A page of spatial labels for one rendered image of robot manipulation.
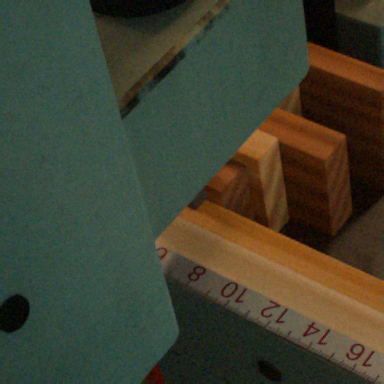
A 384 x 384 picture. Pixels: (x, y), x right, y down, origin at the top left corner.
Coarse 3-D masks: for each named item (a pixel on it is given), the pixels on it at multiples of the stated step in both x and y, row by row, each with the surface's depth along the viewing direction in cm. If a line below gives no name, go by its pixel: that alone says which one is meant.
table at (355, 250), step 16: (352, 192) 61; (368, 192) 61; (352, 208) 61; (368, 208) 61; (288, 224) 61; (304, 224) 60; (352, 224) 60; (368, 224) 60; (304, 240) 60; (320, 240) 60; (336, 240) 59; (352, 240) 59; (368, 240) 59; (336, 256) 59; (352, 256) 59; (368, 256) 59; (368, 272) 58; (176, 352) 57; (176, 368) 58; (192, 368) 57; (208, 368) 56
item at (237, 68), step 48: (192, 0) 45; (240, 0) 46; (288, 0) 48; (144, 48) 44; (192, 48) 44; (240, 48) 47; (288, 48) 50; (144, 96) 43; (192, 96) 45; (240, 96) 48; (144, 144) 44; (192, 144) 47; (240, 144) 50; (144, 192) 45; (192, 192) 48
